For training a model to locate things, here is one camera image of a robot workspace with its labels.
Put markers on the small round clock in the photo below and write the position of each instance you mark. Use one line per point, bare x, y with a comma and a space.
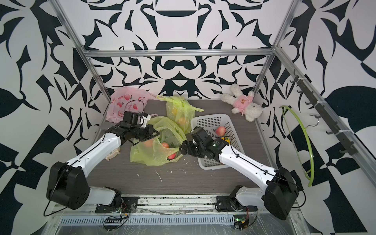
113, 154

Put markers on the black wall hook rack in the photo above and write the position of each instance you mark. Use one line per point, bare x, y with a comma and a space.
326, 113

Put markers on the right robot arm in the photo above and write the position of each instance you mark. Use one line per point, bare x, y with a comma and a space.
277, 189

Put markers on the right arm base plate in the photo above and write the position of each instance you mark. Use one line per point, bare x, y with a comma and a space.
230, 204

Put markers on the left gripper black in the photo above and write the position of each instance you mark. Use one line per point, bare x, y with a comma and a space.
150, 129

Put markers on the green hoop hanger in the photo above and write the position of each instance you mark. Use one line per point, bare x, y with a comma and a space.
309, 174

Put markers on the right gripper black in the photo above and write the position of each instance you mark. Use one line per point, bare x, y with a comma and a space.
187, 150

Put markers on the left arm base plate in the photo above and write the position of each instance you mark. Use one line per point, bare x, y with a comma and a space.
119, 205

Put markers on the pink plastic bag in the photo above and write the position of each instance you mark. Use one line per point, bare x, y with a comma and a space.
128, 99

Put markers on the pink peach top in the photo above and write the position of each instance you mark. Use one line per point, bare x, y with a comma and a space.
221, 131

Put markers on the white plastic basket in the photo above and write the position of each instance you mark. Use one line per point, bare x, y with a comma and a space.
210, 123

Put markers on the green plastic bag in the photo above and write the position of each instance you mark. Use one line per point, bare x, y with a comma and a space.
170, 133
180, 111

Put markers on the yellow orange fruit with leaf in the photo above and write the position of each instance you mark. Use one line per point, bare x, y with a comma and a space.
227, 139

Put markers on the white plush bunny pink shirt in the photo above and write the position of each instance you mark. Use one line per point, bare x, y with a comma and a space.
242, 104

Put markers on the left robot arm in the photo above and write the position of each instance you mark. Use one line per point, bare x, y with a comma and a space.
68, 184

